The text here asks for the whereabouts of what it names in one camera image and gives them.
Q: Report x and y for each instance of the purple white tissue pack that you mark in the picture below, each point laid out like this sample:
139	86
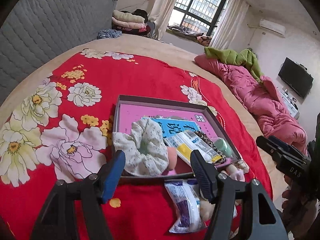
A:
192	210

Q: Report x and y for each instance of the windowsill bedding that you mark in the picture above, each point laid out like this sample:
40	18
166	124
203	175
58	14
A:
199	38

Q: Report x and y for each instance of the pink blue Chinese book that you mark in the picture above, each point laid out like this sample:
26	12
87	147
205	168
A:
183	129

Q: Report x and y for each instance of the green blanket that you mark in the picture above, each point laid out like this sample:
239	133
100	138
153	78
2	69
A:
245	58

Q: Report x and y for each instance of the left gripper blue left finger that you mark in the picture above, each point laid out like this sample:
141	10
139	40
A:
111	174

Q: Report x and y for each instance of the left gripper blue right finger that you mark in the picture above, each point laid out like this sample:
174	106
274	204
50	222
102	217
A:
205	174

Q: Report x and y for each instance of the white air conditioner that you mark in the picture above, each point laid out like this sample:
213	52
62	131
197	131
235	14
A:
275	27

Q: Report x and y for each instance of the white curtain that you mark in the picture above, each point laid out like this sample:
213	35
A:
230	24
160	16

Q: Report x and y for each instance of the white floral scrunchie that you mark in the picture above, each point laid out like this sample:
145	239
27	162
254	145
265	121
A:
145	151

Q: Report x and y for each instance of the beige plush with purple bow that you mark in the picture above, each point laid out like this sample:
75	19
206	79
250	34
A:
235	171

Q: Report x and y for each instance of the yellow white tissue pack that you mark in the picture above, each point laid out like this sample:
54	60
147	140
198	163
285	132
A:
187	141

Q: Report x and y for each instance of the dark shallow cardboard box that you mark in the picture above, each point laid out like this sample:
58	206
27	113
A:
173	117

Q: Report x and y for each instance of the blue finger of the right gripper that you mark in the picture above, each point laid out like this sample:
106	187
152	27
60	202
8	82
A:
277	143
275	153

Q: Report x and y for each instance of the right hand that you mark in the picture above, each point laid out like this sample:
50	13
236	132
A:
300	211

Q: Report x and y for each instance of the leopard print scrunchie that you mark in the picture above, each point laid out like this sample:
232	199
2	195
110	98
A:
218	158

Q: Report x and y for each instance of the red floral blanket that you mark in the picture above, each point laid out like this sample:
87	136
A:
63	129

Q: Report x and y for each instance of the green sponge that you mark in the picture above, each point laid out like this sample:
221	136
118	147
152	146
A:
222	145

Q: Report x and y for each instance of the beige bed sheet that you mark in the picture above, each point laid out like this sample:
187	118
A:
129	44

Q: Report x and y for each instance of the left white curtain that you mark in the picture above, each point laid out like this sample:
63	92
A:
160	16

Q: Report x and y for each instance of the pink quilted comforter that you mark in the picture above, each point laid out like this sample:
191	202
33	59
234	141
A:
262	100

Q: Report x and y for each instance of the right white curtain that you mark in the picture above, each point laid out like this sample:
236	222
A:
230	24

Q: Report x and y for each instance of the blue patterned cloth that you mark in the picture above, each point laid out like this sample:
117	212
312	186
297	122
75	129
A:
108	33

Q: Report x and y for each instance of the orange makeup sponge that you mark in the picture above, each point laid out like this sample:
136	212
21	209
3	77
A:
172	158

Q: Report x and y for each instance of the folded blankets stack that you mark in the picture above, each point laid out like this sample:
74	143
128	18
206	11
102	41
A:
134	23

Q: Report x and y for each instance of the white tv shelf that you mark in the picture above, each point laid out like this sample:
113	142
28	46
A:
290	102

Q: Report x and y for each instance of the wall mounted black television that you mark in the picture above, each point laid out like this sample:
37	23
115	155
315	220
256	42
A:
296	77

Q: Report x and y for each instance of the window with black frame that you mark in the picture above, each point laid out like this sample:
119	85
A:
201	16

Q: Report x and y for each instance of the grey quilted headboard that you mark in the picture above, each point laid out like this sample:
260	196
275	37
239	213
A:
37	31

